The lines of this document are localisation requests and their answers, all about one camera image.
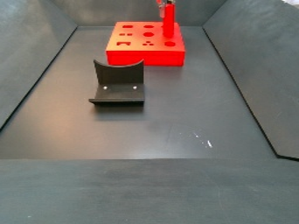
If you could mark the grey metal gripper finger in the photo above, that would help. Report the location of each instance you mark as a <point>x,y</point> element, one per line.
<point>162,4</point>

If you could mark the red shape-sorting block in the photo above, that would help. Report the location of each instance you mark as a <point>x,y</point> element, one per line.
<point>139,41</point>

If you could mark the black curved holder bracket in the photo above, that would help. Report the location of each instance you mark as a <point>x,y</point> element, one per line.
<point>120,84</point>

